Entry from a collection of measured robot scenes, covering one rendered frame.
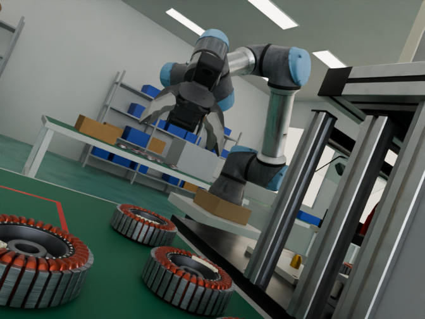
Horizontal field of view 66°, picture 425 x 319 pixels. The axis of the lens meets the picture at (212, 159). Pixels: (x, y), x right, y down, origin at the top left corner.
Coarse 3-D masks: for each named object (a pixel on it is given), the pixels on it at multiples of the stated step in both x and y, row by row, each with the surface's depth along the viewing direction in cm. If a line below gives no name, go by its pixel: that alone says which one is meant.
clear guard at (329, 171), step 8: (336, 160) 85; (344, 160) 86; (320, 168) 88; (328, 168) 88; (336, 168) 88; (344, 168) 88; (328, 176) 91; (336, 176) 91; (376, 184) 96; (384, 184) 96
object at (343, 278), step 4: (340, 276) 56; (344, 276) 56; (340, 280) 56; (344, 280) 56; (344, 284) 55; (332, 288) 57; (340, 292) 55; (328, 300) 57; (332, 300) 56; (336, 300) 55; (332, 304) 56; (336, 304) 55
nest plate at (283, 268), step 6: (252, 252) 70; (282, 258) 74; (288, 258) 77; (282, 264) 67; (288, 264) 70; (300, 264) 76; (276, 270) 63; (282, 270) 62; (288, 270) 63; (294, 270) 66; (300, 270) 69; (282, 276) 61; (288, 276) 60; (294, 276) 60; (294, 282) 59
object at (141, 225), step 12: (120, 204) 58; (120, 216) 53; (132, 216) 52; (144, 216) 60; (156, 216) 60; (120, 228) 52; (132, 228) 51; (144, 228) 51; (156, 228) 52; (168, 228) 54; (132, 240) 52; (144, 240) 52; (156, 240) 52; (168, 240) 54
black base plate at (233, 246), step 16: (176, 224) 75; (192, 224) 76; (192, 240) 67; (208, 240) 66; (224, 240) 73; (240, 240) 82; (208, 256) 61; (224, 256) 58; (240, 256) 64; (288, 256) 88; (304, 256) 100; (240, 272) 53; (240, 288) 52; (256, 288) 49; (272, 288) 51; (288, 288) 55; (272, 304) 46; (288, 304) 46
